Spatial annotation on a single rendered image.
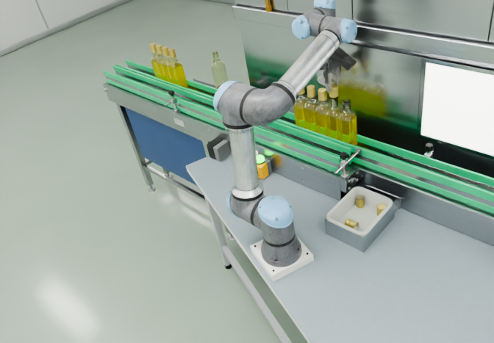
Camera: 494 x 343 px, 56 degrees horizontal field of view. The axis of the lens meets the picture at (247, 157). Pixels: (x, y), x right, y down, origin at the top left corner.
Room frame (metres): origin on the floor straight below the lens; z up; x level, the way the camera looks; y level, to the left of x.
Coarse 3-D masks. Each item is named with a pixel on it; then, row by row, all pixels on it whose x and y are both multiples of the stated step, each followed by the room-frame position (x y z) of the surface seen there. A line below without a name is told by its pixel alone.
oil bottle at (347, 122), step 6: (342, 114) 1.56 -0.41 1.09; (348, 114) 1.55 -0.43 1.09; (354, 114) 1.55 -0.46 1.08; (342, 120) 1.55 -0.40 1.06; (348, 120) 1.53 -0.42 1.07; (354, 120) 1.55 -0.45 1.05; (342, 126) 1.55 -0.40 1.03; (348, 126) 1.53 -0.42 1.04; (354, 126) 1.55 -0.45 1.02; (342, 132) 1.55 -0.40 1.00; (348, 132) 1.53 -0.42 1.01; (354, 132) 1.55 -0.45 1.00; (342, 138) 1.55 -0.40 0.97; (348, 138) 1.53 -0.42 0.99; (354, 138) 1.55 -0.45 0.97; (354, 144) 1.55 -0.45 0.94
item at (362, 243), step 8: (376, 192) 1.39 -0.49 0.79; (384, 192) 1.36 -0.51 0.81; (392, 200) 1.34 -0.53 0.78; (400, 200) 1.31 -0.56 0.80; (392, 208) 1.26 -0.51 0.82; (400, 208) 1.31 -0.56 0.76; (384, 216) 1.23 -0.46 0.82; (392, 216) 1.27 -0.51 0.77; (328, 224) 1.25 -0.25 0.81; (376, 224) 1.19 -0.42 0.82; (384, 224) 1.23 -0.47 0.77; (328, 232) 1.25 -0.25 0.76; (336, 232) 1.23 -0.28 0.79; (344, 232) 1.20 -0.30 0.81; (352, 232) 1.17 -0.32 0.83; (368, 232) 1.16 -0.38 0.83; (376, 232) 1.19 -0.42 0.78; (344, 240) 1.20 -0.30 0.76; (352, 240) 1.17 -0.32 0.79; (360, 240) 1.14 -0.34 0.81; (368, 240) 1.16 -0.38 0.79; (360, 248) 1.15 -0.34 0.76
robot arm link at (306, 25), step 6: (306, 12) 1.57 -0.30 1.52; (312, 12) 1.56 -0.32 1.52; (318, 12) 1.57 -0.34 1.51; (300, 18) 1.53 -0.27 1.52; (306, 18) 1.53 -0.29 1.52; (312, 18) 1.52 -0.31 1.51; (318, 18) 1.50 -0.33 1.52; (294, 24) 1.54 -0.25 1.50; (300, 24) 1.52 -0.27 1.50; (306, 24) 1.51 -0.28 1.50; (312, 24) 1.50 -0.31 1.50; (318, 24) 1.49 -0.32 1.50; (294, 30) 1.54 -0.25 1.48; (300, 30) 1.52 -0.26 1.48; (306, 30) 1.50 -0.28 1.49; (312, 30) 1.50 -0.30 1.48; (300, 36) 1.52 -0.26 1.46; (306, 36) 1.50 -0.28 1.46
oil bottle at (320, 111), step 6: (318, 108) 1.64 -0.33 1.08; (324, 108) 1.63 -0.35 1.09; (318, 114) 1.64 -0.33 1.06; (324, 114) 1.62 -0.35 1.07; (318, 120) 1.64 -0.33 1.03; (324, 120) 1.62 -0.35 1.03; (318, 126) 1.64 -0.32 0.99; (324, 126) 1.62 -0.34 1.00; (318, 132) 1.65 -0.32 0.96; (324, 132) 1.62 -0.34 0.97
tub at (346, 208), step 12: (348, 192) 1.37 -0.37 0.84; (360, 192) 1.38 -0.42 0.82; (372, 192) 1.34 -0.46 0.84; (348, 204) 1.35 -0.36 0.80; (372, 204) 1.33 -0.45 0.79; (384, 204) 1.30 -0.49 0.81; (336, 216) 1.29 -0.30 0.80; (348, 216) 1.31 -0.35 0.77; (360, 216) 1.30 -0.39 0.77; (372, 216) 1.29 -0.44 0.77; (348, 228) 1.18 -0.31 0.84; (360, 228) 1.24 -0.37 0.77
